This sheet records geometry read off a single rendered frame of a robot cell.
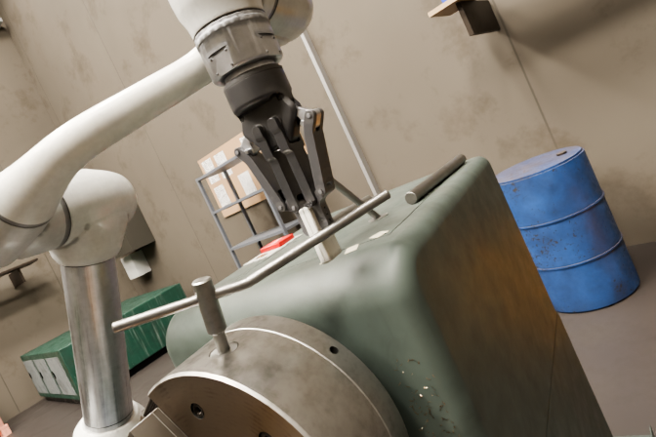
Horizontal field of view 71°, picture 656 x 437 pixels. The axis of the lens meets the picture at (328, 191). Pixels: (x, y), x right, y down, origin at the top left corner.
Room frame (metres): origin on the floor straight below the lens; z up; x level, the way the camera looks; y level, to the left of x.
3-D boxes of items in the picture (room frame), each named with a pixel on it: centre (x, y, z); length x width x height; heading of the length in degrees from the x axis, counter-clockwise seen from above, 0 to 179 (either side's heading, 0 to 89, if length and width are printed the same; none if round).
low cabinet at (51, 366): (6.55, 3.76, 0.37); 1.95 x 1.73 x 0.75; 48
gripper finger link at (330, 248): (0.55, 0.03, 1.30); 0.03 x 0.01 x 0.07; 148
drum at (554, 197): (2.75, -1.20, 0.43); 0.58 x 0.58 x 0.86
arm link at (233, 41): (0.54, 0.02, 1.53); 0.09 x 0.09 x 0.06
